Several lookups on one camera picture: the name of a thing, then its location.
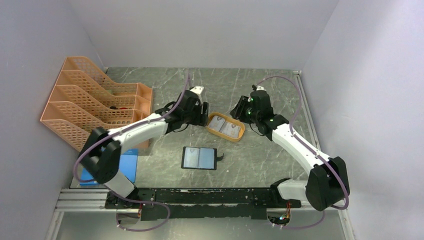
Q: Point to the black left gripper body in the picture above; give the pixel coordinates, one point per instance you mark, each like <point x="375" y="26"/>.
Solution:
<point x="195" y="116"/>

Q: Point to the white VIP card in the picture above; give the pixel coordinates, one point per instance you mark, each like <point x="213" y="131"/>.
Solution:
<point x="191" y="157"/>

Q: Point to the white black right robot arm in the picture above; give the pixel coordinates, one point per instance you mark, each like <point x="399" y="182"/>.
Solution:
<point x="327" y="181"/>

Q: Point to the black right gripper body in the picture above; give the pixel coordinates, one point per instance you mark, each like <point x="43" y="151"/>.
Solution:
<point x="252" y="116"/>

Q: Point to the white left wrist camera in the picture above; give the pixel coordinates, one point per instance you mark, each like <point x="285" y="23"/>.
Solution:
<point x="198" y="90"/>

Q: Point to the orange mesh file organizer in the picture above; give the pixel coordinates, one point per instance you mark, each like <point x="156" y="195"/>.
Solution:
<point x="84" y="97"/>

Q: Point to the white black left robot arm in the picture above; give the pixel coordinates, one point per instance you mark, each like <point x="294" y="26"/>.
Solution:
<point x="101" y="153"/>

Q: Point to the orange oval tray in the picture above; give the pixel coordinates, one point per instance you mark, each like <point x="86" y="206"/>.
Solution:
<point x="229" y="119"/>

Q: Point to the black leather card holder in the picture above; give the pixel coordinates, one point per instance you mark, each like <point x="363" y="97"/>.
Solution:
<point x="207" y="158"/>

